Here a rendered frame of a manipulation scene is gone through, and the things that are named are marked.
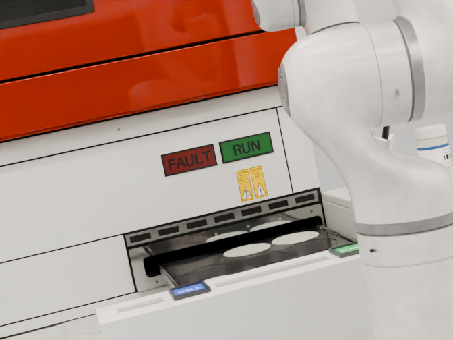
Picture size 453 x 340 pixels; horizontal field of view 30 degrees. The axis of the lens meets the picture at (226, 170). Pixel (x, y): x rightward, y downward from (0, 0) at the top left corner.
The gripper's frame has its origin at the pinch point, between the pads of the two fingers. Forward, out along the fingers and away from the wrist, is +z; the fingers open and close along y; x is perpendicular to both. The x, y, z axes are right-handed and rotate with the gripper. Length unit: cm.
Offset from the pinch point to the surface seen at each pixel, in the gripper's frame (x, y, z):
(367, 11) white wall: 92, -196, -71
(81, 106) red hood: -38, -49, -25
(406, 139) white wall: 99, -208, -17
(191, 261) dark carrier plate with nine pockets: -23, -53, 11
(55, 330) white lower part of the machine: -53, -63, 18
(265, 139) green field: 0, -57, -11
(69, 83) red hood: -39, -48, -30
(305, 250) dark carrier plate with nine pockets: -2.6, -38.1, 14.0
